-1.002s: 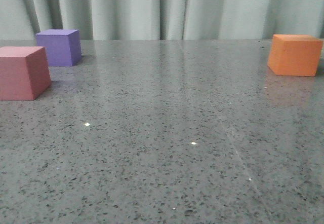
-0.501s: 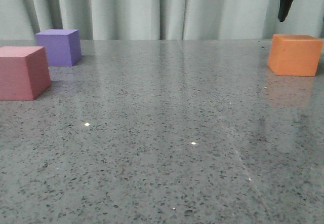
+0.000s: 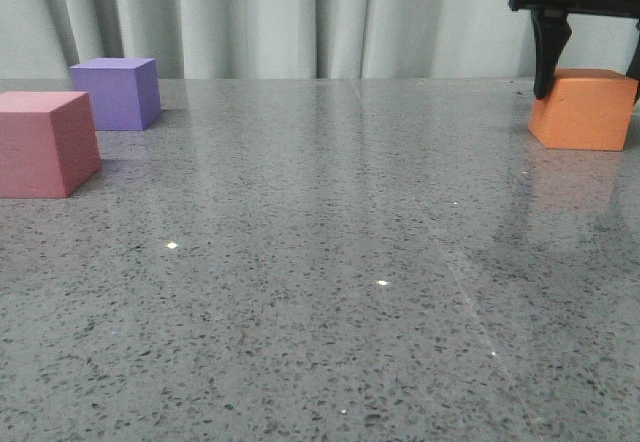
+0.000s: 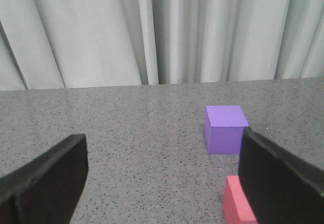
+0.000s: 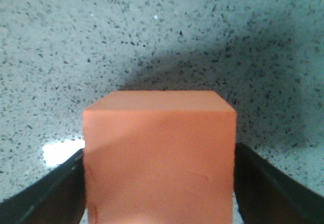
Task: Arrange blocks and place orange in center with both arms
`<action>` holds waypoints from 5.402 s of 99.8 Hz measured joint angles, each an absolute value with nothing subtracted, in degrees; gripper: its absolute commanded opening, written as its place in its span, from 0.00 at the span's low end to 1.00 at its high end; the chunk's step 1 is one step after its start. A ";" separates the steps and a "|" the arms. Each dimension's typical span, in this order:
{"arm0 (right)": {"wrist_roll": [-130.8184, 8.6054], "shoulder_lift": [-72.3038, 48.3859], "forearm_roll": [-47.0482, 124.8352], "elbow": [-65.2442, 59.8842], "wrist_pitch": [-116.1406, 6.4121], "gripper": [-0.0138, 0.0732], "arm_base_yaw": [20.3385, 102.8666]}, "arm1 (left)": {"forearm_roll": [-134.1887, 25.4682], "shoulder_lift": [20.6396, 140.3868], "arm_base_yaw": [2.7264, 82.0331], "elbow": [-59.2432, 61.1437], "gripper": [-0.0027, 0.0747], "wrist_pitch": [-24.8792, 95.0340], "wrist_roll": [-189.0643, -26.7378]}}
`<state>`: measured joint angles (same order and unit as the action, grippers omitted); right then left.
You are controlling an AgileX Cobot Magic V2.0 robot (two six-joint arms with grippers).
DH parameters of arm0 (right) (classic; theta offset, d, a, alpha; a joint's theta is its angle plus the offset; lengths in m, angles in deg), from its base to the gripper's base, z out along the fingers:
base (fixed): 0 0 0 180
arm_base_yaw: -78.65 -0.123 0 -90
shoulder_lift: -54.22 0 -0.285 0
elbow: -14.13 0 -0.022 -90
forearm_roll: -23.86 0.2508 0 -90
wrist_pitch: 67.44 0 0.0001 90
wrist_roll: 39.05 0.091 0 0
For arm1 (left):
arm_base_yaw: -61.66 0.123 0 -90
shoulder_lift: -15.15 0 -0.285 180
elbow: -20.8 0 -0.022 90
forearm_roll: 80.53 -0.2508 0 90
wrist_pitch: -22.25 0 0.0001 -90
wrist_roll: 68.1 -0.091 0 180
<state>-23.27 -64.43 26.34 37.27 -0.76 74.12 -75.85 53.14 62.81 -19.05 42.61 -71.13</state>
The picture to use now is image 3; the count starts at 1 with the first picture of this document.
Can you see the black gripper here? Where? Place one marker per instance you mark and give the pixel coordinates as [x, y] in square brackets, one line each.
[552, 32]

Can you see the pale green curtain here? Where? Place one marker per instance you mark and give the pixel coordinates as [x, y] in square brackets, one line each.
[205, 39]

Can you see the orange foam cube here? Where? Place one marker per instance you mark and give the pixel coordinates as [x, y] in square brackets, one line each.
[586, 109]

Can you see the pink foam cube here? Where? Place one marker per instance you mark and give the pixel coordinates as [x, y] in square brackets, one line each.
[48, 143]

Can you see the purple foam cube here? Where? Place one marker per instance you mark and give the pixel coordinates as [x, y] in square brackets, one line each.
[124, 92]

